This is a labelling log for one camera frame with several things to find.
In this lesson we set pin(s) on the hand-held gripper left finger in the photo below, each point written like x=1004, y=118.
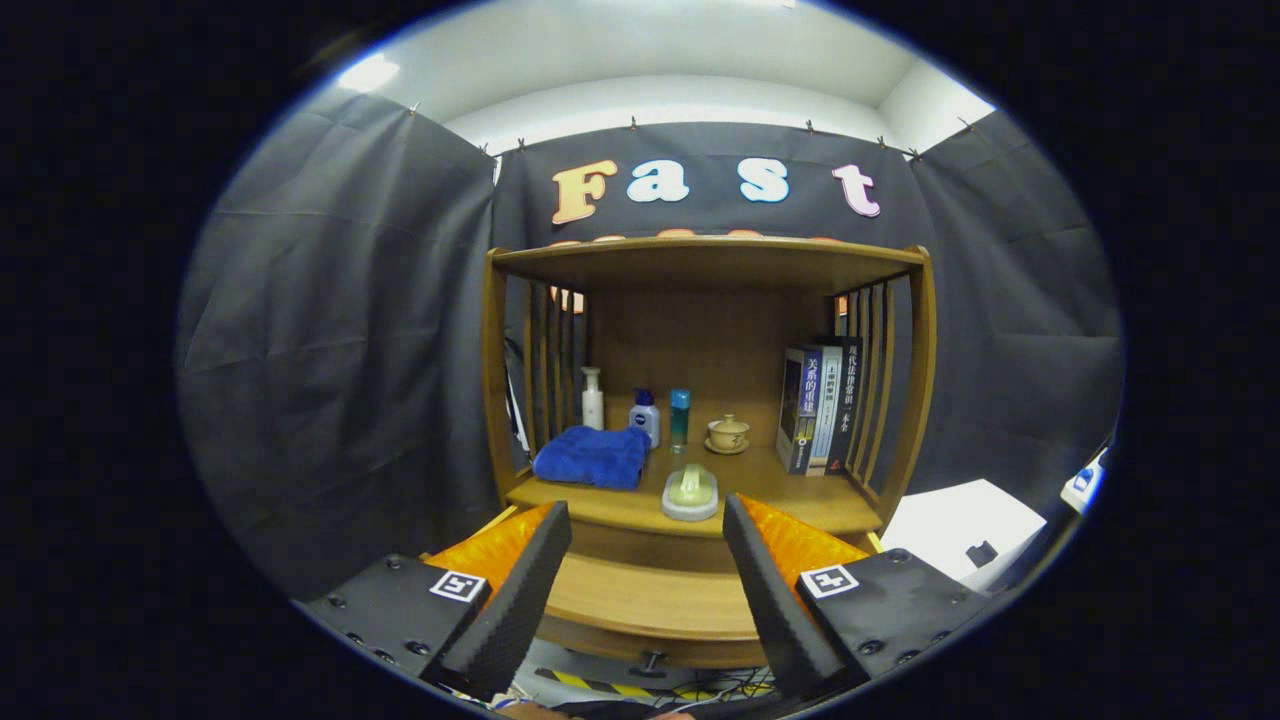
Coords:
x=525, y=610

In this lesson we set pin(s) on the wooden countertop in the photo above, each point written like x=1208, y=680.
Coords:
x=780, y=490

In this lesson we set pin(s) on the black book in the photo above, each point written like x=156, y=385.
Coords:
x=850, y=390

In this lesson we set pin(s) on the small blue object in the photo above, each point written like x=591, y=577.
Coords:
x=1083, y=478

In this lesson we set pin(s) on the yellow black hazard tape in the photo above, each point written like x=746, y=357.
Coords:
x=600, y=685

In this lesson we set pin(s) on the ceiling light panel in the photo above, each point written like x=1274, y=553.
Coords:
x=368, y=72

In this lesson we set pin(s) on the blue book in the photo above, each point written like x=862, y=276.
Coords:
x=808, y=410

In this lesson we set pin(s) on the wooden drawer with black knob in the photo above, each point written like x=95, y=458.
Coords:
x=650, y=600

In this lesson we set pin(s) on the white bottle with blue cap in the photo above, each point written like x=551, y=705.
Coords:
x=647, y=420

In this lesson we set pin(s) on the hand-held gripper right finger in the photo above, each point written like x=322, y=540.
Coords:
x=775, y=610

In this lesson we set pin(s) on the tall blue bottle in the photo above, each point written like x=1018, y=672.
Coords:
x=680, y=420

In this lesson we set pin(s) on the blue towel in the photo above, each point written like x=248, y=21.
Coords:
x=590, y=455

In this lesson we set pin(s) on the pale grey book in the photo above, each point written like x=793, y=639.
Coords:
x=830, y=410

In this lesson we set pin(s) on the white wall shelf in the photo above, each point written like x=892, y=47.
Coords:
x=1085, y=498

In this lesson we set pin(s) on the wooden cabinet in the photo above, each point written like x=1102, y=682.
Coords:
x=700, y=340

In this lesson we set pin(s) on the white pump bottle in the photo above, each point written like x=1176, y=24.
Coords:
x=593, y=405

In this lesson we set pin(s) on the beige lidded teacup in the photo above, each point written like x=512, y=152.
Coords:
x=728, y=435

